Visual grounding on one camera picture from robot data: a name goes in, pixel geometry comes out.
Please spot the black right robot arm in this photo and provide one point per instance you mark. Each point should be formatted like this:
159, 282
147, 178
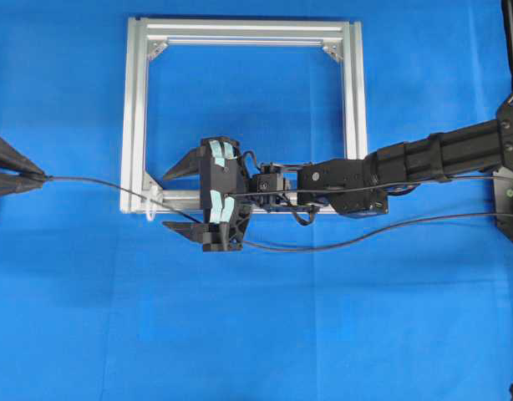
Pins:
362, 187

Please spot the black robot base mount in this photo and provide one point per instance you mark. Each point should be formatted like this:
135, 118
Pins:
503, 186

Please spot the aluminium extrusion frame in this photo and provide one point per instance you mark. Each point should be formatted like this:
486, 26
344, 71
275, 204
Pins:
291, 90

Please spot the white zip tie loop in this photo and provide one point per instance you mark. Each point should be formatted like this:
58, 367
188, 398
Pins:
153, 201

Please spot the blue table cloth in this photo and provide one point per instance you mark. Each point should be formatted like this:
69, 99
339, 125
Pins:
99, 305

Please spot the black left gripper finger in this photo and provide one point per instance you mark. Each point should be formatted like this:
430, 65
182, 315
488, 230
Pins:
13, 164
16, 184

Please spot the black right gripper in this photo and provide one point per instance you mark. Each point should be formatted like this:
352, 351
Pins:
265, 190

